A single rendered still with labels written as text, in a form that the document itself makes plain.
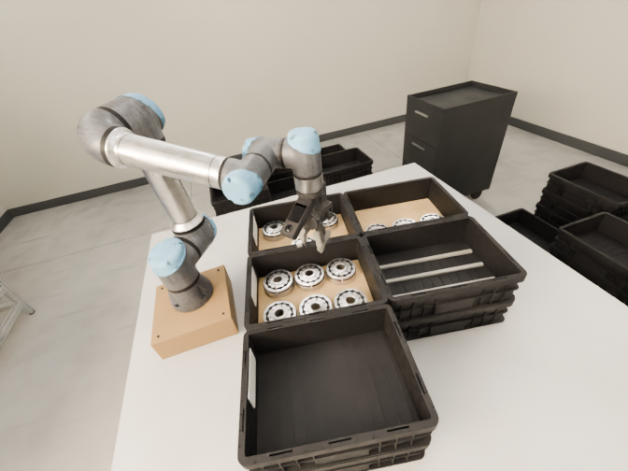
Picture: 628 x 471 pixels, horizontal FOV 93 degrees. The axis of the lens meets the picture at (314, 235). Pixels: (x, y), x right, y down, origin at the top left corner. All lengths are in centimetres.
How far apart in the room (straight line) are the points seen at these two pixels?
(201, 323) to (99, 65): 326
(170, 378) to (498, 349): 103
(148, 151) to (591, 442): 123
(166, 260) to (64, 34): 322
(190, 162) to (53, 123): 358
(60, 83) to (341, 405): 386
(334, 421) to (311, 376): 12
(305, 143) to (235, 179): 18
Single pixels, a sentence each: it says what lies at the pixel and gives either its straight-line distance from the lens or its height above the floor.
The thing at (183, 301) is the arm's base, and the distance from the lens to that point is 112.
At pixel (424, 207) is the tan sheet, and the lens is 137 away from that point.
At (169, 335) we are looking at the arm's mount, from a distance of 113.
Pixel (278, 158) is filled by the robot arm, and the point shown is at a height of 130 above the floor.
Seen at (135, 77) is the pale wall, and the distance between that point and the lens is 394.
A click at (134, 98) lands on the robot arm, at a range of 97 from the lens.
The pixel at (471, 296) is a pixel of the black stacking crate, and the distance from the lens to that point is 99.
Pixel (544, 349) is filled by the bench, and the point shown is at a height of 70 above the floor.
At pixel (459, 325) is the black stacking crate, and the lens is 108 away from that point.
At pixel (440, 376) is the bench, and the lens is 102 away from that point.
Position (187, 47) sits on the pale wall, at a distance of 385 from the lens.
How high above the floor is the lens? 160
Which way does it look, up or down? 39 degrees down
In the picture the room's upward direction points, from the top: 9 degrees counter-clockwise
